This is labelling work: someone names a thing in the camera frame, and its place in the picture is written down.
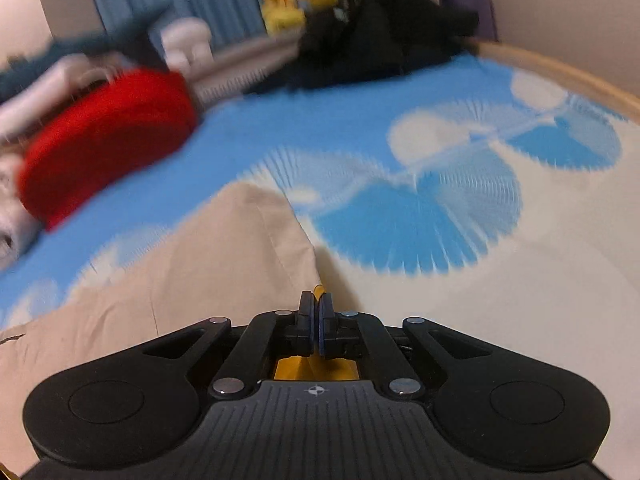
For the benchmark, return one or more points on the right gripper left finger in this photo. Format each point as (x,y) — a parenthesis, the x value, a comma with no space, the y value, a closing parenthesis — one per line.
(268,338)

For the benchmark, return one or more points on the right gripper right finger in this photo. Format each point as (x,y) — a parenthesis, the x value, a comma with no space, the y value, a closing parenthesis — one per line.
(363,338)

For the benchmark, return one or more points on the beige and mustard hooded jacket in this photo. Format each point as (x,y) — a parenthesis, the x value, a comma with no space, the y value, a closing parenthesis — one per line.
(240,254)

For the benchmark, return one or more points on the black clothes pile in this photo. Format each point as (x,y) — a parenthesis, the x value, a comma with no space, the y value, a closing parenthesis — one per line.
(377,39)

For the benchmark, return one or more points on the blue fan-pattern bed sheet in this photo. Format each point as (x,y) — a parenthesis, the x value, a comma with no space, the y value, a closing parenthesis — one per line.
(488,199)

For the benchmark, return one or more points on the red folded blanket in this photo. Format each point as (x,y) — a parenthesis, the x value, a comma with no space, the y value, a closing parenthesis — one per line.
(138,119)

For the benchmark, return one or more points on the white folded quilt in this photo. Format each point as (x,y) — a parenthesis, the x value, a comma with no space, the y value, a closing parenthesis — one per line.
(19,229)

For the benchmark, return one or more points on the white plush toy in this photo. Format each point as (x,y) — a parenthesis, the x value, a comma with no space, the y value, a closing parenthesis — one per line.
(187,43)

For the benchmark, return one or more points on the dark teal shark plush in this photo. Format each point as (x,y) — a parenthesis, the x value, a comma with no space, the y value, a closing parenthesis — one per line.
(131,38)

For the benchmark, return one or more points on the white folded pillow stack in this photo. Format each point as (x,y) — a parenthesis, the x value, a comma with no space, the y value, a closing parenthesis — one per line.
(56,86)

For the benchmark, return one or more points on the purple paper bag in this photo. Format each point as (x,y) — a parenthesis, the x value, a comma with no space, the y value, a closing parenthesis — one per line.
(484,9)

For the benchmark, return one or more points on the wooden bed frame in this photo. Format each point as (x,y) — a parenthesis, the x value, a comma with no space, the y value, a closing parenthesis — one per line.
(567,76)

